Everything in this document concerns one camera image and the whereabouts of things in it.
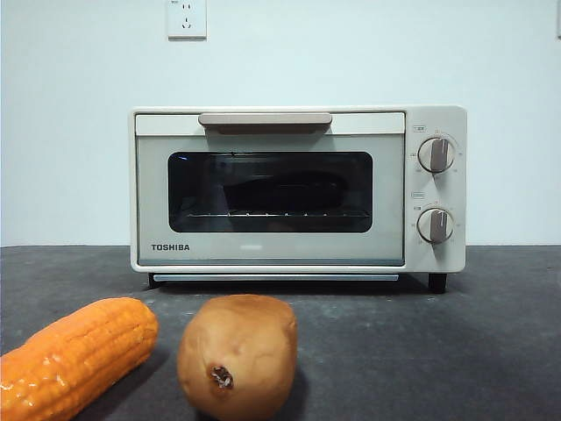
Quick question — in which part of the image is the cream oven knob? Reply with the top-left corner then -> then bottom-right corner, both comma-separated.
415,207 -> 456,245
416,136 -> 457,175

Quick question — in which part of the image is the metal oven crumb tray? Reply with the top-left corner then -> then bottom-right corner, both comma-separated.
150,273 -> 401,282

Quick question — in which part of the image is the cream toaster oven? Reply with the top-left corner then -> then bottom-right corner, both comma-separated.
129,104 -> 468,294

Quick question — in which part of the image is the oven door with glass window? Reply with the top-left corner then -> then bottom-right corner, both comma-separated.
134,111 -> 407,268

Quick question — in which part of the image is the orange corn cob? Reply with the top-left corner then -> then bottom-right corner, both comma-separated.
0,296 -> 160,421

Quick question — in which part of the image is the brown potato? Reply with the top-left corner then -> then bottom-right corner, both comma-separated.
175,294 -> 299,421

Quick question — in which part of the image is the white wall socket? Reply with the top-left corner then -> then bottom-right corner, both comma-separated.
167,0 -> 209,42

